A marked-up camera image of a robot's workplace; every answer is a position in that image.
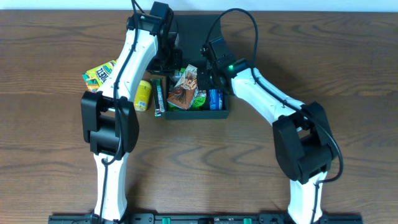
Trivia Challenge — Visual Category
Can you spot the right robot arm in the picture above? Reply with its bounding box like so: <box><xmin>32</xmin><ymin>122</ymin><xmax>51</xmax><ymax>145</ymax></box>
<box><xmin>198</xmin><ymin>37</ymin><xmax>344</xmax><ymax>223</ymax></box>

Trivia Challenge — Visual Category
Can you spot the yellow green snack box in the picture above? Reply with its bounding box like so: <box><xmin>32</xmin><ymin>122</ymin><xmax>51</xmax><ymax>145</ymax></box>
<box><xmin>82</xmin><ymin>60</ymin><xmax>117</xmax><ymax>92</ymax></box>

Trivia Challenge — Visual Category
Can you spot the green gummy candy bag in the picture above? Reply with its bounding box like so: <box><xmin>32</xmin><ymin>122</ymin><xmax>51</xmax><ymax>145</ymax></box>
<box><xmin>169</xmin><ymin>84</ymin><xmax>207</xmax><ymax>110</ymax></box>

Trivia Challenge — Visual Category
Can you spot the small green red candy bar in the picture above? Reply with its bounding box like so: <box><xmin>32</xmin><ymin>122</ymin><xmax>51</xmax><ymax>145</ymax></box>
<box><xmin>151</xmin><ymin>78</ymin><xmax>165</xmax><ymax>117</ymax></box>

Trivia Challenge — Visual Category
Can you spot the brown pocky box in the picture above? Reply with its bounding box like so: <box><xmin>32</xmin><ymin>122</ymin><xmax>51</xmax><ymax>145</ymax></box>
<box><xmin>167</xmin><ymin>65</ymin><xmax>198</xmax><ymax>110</ymax></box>

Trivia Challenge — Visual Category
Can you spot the dark green open box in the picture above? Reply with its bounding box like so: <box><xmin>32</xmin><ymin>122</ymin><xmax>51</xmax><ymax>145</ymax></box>
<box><xmin>164</xmin><ymin>14</ymin><xmax>229</xmax><ymax>120</ymax></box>

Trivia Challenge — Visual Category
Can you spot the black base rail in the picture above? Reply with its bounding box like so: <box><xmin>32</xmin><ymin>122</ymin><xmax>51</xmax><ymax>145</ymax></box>
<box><xmin>48</xmin><ymin>213</ymin><xmax>363</xmax><ymax>224</ymax></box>

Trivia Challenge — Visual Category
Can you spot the yellow mentos bottle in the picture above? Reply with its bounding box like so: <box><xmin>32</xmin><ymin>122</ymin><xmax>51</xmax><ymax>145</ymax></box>
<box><xmin>134</xmin><ymin>80</ymin><xmax>152</xmax><ymax>111</ymax></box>

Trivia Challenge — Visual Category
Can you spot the blue cookie pack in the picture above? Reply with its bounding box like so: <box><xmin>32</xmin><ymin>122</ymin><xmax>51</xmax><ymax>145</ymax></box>
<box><xmin>208</xmin><ymin>89</ymin><xmax>223</xmax><ymax>110</ymax></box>

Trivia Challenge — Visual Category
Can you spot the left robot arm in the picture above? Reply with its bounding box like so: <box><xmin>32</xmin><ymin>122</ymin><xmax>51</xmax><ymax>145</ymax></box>
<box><xmin>81</xmin><ymin>1</ymin><xmax>182</xmax><ymax>223</ymax></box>

